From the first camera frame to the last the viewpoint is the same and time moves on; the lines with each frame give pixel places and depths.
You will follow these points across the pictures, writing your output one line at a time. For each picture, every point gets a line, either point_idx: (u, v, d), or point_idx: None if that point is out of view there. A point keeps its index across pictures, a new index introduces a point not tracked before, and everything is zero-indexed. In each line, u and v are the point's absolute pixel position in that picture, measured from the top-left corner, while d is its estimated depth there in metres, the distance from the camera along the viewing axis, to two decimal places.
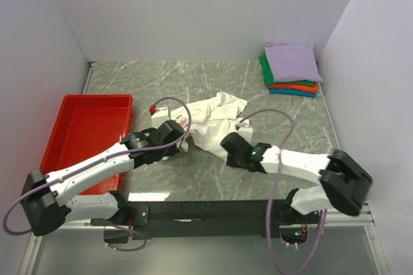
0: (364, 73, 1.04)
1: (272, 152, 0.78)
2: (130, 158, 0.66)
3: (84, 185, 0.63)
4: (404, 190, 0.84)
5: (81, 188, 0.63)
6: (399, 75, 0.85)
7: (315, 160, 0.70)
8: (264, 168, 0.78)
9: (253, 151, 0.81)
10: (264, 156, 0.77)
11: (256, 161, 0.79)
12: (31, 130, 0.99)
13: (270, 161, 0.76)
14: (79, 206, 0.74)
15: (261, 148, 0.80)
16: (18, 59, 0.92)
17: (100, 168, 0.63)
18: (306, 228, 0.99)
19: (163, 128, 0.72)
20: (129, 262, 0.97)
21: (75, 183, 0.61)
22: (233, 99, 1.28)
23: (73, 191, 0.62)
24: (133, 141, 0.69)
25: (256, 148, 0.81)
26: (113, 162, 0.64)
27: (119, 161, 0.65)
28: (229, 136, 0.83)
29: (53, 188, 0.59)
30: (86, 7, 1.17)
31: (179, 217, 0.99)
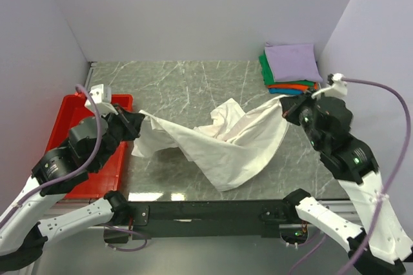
0: (364, 73, 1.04)
1: (373, 179, 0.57)
2: (44, 193, 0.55)
3: (19, 232, 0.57)
4: (404, 190, 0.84)
5: (19, 234, 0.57)
6: (399, 75, 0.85)
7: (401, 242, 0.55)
8: (350, 183, 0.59)
9: (355, 157, 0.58)
10: (364, 181, 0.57)
11: (346, 165, 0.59)
12: (30, 130, 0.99)
13: (364, 190, 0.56)
14: (60, 229, 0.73)
15: (366, 161, 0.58)
16: (18, 58, 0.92)
17: (19, 217, 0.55)
18: (306, 228, 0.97)
19: (72, 140, 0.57)
20: (129, 262, 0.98)
21: (4, 237, 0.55)
22: (224, 108, 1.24)
23: (9, 242, 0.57)
24: (44, 170, 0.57)
25: (360, 155, 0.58)
26: (28, 206, 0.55)
27: (34, 203, 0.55)
28: (341, 108, 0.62)
29: None
30: (86, 7, 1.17)
31: (179, 218, 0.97)
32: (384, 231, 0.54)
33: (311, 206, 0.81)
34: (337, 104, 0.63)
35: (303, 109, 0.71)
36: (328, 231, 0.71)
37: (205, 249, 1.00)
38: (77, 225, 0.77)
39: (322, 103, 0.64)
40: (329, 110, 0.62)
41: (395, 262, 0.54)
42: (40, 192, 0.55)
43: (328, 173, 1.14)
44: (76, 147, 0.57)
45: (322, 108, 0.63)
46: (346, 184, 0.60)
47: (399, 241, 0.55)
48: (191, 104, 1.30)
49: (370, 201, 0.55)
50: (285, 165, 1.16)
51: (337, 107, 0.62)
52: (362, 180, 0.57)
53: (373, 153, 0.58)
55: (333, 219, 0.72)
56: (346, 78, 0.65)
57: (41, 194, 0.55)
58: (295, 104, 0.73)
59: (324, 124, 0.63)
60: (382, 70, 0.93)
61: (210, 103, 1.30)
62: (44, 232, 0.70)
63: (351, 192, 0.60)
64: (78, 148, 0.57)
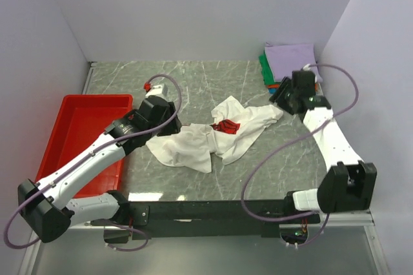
0: (364, 73, 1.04)
1: (324, 112, 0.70)
2: (119, 146, 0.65)
3: (80, 182, 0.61)
4: (404, 190, 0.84)
5: (77, 186, 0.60)
6: (399, 75, 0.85)
7: (346, 153, 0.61)
8: (306, 119, 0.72)
9: (311, 97, 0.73)
10: (315, 110, 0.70)
11: (303, 105, 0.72)
12: (31, 130, 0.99)
13: (313, 114, 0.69)
14: (81, 208, 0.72)
15: (321, 101, 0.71)
16: (18, 58, 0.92)
17: (90, 164, 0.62)
18: (306, 228, 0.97)
19: (144, 108, 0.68)
20: (128, 262, 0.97)
21: (69, 184, 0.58)
22: (224, 106, 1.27)
23: (68, 193, 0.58)
24: (117, 128, 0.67)
25: (315, 99, 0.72)
26: (101, 154, 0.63)
27: (108, 152, 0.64)
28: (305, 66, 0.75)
29: (47, 194, 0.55)
30: (86, 7, 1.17)
31: (179, 218, 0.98)
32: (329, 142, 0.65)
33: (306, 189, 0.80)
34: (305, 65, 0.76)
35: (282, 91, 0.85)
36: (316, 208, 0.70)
37: (205, 249, 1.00)
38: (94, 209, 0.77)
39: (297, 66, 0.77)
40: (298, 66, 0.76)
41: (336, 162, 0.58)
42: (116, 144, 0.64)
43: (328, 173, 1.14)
44: (147, 113, 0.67)
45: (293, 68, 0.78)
46: (304, 119, 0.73)
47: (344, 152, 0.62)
48: (191, 104, 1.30)
49: (319, 122, 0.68)
50: (285, 165, 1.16)
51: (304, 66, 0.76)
52: (313, 108, 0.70)
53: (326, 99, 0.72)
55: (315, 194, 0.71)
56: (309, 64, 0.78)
57: (118, 146, 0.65)
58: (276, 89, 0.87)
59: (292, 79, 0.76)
60: (382, 70, 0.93)
61: (210, 103, 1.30)
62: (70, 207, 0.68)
63: (308, 124, 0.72)
64: (150, 113, 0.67)
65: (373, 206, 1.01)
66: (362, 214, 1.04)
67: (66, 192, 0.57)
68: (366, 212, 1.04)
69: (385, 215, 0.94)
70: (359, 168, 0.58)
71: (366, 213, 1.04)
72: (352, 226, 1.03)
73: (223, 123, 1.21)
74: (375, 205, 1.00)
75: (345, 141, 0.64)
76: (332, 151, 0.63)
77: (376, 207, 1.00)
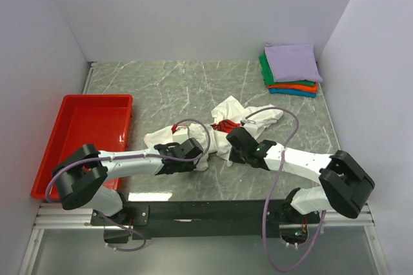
0: (364, 73, 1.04)
1: (275, 148, 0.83)
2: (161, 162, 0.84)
3: (124, 169, 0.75)
4: (404, 192, 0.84)
5: (120, 172, 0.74)
6: (399, 75, 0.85)
7: (317, 159, 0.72)
8: (268, 164, 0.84)
9: (257, 147, 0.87)
10: (268, 153, 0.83)
11: (259, 157, 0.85)
12: (32, 130, 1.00)
13: (271, 158, 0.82)
14: (98, 193, 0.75)
15: (266, 144, 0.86)
16: (18, 59, 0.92)
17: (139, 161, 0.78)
18: (305, 227, 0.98)
19: (186, 145, 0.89)
20: (128, 262, 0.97)
21: (120, 166, 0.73)
22: (224, 106, 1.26)
23: (114, 172, 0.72)
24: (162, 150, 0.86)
25: (261, 145, 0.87)
26: (148, 161, 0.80)
27: (153, 161, 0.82)
28: (237, 130, 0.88)
29: (104, 163, 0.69)
30: (88, 8, 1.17)
31: (179, 218, 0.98)
32: (301, 162, 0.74)
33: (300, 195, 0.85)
34: (235, 128, 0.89)
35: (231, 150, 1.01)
36: (322, 203, 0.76)
37: (206, 250, 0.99)
38: (108, 200, 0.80)
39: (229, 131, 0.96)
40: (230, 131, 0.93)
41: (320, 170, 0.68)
42: (160, 160, 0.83)
43: None
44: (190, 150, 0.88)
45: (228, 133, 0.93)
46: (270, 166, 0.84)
47: (313, 161, 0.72)
48: (191, 104, 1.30)
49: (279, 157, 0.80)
50: None
51: (236, 128, 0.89)
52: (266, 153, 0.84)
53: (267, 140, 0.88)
55: (314, 191, 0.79)
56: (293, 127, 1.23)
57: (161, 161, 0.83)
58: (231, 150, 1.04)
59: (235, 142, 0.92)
60: (382, 70, 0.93)
61: (210, 103, 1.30)
62: None
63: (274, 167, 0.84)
64: (190, 149, 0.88)
65: (373, 206, 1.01)
66: (362, 214, 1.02)
67: (115, 170, 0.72)
68: (366, 212, 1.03)
69: (385, 216, 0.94)
70: (336, 161, 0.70)
71: (366, 213, 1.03)
72: (352, 226, 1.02)
73: (223, 123, 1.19)
74: (375, 205, 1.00)
75: (307, 155, 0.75)
76: (307, 166, 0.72)
77: (376, 207, 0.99)
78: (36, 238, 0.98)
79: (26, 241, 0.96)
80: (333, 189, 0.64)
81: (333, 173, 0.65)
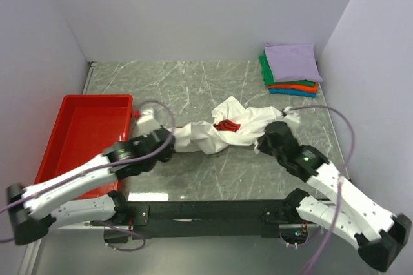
0: (364, 73, 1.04)
1: (329, 168, 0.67)
2: (110, 172, 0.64)
3: (64, 197, 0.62)
4: (404, 191, 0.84)
5: (59, 202, 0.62)
6: (399, 76, 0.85)
7: (379, 215, 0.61)
8: (310, 179, 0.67)
9: (304, 155, 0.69)
10: (320, 172, 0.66)
11: (302, 167, 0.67)
12: (32, 130, 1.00)
13: (321, 180, 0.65)
14: (68, 214, 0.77)
15: (316, 157, 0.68)
16: (18, 59, 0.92)
17: (78, 183, 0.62)
18: (305, 227, 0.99)
19: (148, 139, 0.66)
20: (128, 262, 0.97)
21: (51, 199, 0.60)
22: (224, 106, 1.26)
23: (48, 206, 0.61)
24: (116, 153, 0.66)
25: (310, 154, 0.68)
26: (91, 177, 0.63)
27: (98, 176, 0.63)
28: (280, 126, 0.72)
29: (28, 204, 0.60)
30: (88, 8, 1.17)
31: (179, 218, 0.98)
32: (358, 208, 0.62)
33: (313, 206, 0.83)
34: (279, 123, 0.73)
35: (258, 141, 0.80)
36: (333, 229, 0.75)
37: (206, 250, 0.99)
38: (88, 213, 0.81)
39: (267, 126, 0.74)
40: (271, 128, 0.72)
41: (381, 232, 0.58)
42: (108, 169, 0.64)
43: None
44: (151, 143, 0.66)
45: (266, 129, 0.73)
46: (309, 182, 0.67)
47: (374, 214, 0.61)
48: (191, 104, 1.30)
49: (332, 186, 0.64)
50: None
51: (278, 124, 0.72)
52: (317, 172, 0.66)
53: (319, 152, 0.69)
55: (335, 216, 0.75)
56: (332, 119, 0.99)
57: (109, 171, 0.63)
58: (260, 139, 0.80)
59: (273, 141, 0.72)
60: (382, 70, 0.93)
61: (210, 103, 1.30)
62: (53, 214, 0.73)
63: (318, 187, 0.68)
64: (153, 146, 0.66)
65: None
66: None
67: (46, 204, 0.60)
68: None
69: None
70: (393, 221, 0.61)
71: None
72: None
73: (223, 123, 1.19)
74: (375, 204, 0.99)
75: (366, 200, 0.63)
76: (366, 218, 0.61)
77: None
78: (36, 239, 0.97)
79: None
80: (384, 255, 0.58)
81: (395, 244, 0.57)
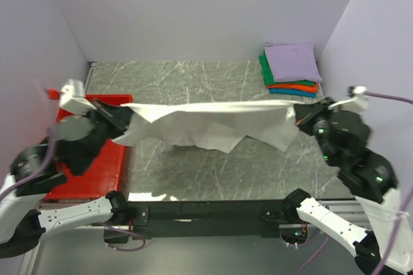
0: (364, 73, 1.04)
1: (395, 197, 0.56)
2: (20, 193, 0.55)
3: (5, 221, 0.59)
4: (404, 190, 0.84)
5: (6, 224, 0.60)
6: (399, 77, 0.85)
7: None
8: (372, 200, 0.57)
9: (377, 173, 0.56)
10: (386, 199, 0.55)
11: (368, 185, 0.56)
12: (32, 130, 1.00)
13: (384, 208, 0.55)
14: (59, 222, 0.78)
15: (388, 177, 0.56)
16: (18, 59, 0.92)
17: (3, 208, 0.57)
18: (305, 227, 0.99)
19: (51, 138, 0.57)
20: (128, 262, 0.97)
21: None
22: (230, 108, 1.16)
23: None
24: (19, 168, 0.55)
25: (382, 173, 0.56)
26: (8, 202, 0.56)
27: (12, 199, 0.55)
28: (358, 124, 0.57)
29: None
30: (88, 8, 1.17)
31: (179, 217, 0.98)
32: (402, 245, 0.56)
33: (312, 208, 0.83)
34: (353, 120, 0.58)
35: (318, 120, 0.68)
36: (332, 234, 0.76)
37: (206, 250, 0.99)
38: (81, 219, 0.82)
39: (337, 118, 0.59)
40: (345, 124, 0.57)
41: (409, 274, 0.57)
42: (17, 190, 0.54)
43: (328, 172, 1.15)
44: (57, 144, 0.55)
45: (339, 125, 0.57)
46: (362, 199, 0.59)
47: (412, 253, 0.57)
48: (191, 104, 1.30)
49: (388, 218, 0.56)
50: (285, 166, 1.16)
51: (356, 122, 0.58)
52: (383, 198, 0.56)
53: (393, 172, 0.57)
55: (333, 220, 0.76)
56: (368, 91, 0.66)
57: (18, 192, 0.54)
58: (310, 113, 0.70)
59: (341, 140, 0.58)
60: (382, 70, 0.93)
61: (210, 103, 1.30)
62: (44, 223, 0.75)
63: (366, 204, 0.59)
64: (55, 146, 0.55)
65: None
66: (362, 214, 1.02)
67: None
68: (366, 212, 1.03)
69: None
70: None
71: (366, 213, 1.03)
72: None
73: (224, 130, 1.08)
74: None
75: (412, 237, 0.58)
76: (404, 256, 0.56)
77: None
78: None
79: None
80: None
81: None
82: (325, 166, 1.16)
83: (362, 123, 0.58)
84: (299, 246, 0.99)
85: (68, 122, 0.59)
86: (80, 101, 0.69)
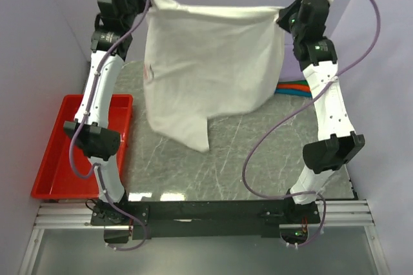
0: (356, 55, 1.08)
1: (331, 65, 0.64)
2: (114, 57, 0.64)
3: (106, 96, 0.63)
4: (404, 190, 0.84)
5: (104, 106, 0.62)
6: (386, 51, 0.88)
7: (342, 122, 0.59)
8: (310, 71, 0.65)
9: (317, 45, 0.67)
10: (321, 64, 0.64)
11: (307, 53, 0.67)
12: (33, 128, 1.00)
13: (321, 71, 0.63)
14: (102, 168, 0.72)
15: (327, 48, 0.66)
16: (18, 58, 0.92)
17: (105, 80, 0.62)
18: (306, 228, 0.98)
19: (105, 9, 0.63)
20: (129, 262, 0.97)
21: (99, 106, 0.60)
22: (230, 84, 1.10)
23: (102, 113, 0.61)
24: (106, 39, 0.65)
25: (321, 45, 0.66)
26: (106, 71, 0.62)
27: (110, 66, 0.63)
28: (319, 1, 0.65)
29: (89, 121, 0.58)
30: (87, 6, 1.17)
31: (179, 218, 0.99)
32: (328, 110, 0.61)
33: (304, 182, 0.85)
34: None
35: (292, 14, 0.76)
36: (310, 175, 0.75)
37: (206, 249, 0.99)
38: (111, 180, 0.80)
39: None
40: (308, 0, 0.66)
41: (331, 136, 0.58)
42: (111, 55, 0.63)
43: None
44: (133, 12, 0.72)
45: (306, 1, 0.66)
46: (305, 71, 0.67)
47: (339, 121, 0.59)
48: None
49: (322, 82, 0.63)
50: (285, 166, 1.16)
51: None
52: (318, 62, 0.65)
53: (334, 48, 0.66)
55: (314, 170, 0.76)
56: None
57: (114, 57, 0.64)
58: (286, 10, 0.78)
59: (304, 15, 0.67)
60: (375, 61, 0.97)
61: None
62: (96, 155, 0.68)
63: (310, 78, 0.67)
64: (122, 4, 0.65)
65: (374, 206, 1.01)
66: (362, 214, 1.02)
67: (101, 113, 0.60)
68: (366, 212, 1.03)
69: (386, 215, 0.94)
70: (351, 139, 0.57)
71: (366, 213, 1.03)
72: (352, 226, 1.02)
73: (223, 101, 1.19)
74: (376, 205, 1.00)
75: (342, 106, 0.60)
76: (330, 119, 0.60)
77: (377, 208, 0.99)
78: (36, 238, 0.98)
79: (26, 241, 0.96)
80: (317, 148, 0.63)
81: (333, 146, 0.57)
82: None
83: (326, 7, 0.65)
84: (300, 246, 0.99)
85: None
86: None
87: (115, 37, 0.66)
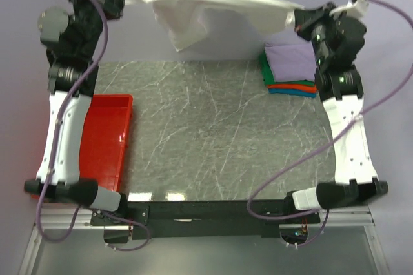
0: (371, 59, 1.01)
1: (354, 101, 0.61)
2: (77, 98, 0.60)
3: (72, 146, 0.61)
4: (404, 192, 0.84)
5: (71, 157, 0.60)
6: (405, 53, 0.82)
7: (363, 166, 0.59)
8: (332, 106, 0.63)
9: (342, 77, 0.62)
10: (343, 99, 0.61)
11: (330, 86, 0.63)
12: (33, 130, 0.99)
13: (340, 108, 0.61)
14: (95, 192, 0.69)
15: (354, 81, 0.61)
16: (17, 60, 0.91)
17: (68, 130, 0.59)
18: (305, 228, 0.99)
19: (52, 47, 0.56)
20: (128, 262, 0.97)
21: (64, 160, 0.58)
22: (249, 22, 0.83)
23: (70, 166, 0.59)
24: (65, 79, 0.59)
25: (346, 77, 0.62)
26: (69, 116, 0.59)
27: (72, 110, 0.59)
28: (355, 28, 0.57)
29: (55, 179, 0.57)
30: None
31: (179, 218, 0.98)
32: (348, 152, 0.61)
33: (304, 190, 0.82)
34: (351, 22, 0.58)
35: (317, 26, 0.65)
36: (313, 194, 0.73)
37: (206, 249, 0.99)
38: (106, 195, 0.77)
39: (341, 20, 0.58)
40: (344, 28, 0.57)
41: (350, 182, 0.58)
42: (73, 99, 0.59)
43: (328, 173, 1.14)
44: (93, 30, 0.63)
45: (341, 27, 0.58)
46: (325, 102, 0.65)
47: (361, 165, 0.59)
48: (191, 104, 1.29)
49: (343, 119, 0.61)
50: (285, 166, 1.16)
51: (352, 24, 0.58)
52: (341, 96, 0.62)
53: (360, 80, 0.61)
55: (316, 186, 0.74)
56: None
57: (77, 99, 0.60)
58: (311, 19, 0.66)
59: (334, 42, 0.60)
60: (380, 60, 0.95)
61: (210, 103, 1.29)
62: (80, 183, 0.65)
63: (330, 111, 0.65)
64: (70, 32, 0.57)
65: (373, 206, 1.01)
66: (362, 214, 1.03)
67: (67, 166, 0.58)
68: (367, 212, 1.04)
69: (386, 216, 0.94)
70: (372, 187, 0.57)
71: (366, 213, 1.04)
72: (352, 226, 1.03)
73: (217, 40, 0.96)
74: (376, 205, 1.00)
75: (365, 149, 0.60)
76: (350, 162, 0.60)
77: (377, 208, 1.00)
78: (36, 238, 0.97)
79: (26, 241, 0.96)
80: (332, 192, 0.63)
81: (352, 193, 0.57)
82: (325, 166, 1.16)
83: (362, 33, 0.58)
84: (300, 246, 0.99)
85: (52, 14, 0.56)
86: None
87: (75, 73, 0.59)
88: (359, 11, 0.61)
